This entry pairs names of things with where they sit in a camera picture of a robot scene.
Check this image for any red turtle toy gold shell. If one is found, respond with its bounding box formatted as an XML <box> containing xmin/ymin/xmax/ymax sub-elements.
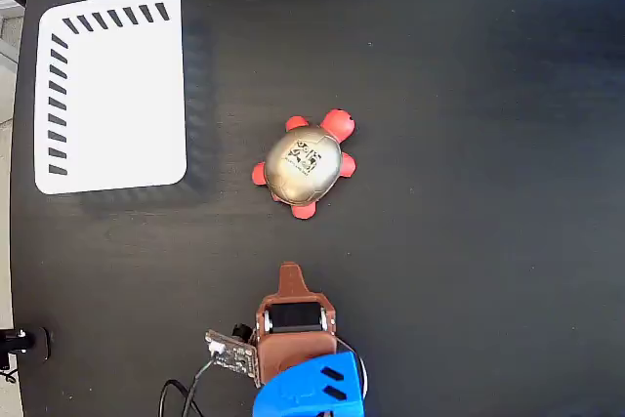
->
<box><xmin>251</xmin><ymin>107</ymin><xmax>357</xmax><ymax>221</ymax></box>

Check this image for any white slotted tray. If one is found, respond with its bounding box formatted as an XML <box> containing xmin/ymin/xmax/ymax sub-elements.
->
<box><xmin>32</xmin><ymin>0</ymin><xmax>189</xmax><ymax>196</ymax></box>

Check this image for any black stand clamp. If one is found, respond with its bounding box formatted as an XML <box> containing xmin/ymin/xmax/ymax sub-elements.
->
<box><xmin>0</xmin><ymin>326</ymin><xmax>54</xmax><ymax>384</ymax></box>

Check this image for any camera circuit board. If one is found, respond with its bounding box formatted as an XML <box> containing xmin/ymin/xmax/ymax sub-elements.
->
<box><xmin>203</xmin><ymin>322</ymin><xmax>259</xmax><ymax>379</ymax></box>

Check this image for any red white black servo wire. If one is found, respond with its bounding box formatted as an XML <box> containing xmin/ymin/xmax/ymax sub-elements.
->
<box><xmin>335</xmin><ymin>336</ymin><xmax>370</xmax><ymax>396</ymax></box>

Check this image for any black camera cable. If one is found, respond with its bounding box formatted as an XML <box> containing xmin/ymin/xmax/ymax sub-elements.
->
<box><xmin>158</xmin><ymin>357</ymin><xmax>216</xmax><ymax>417</ymax></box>

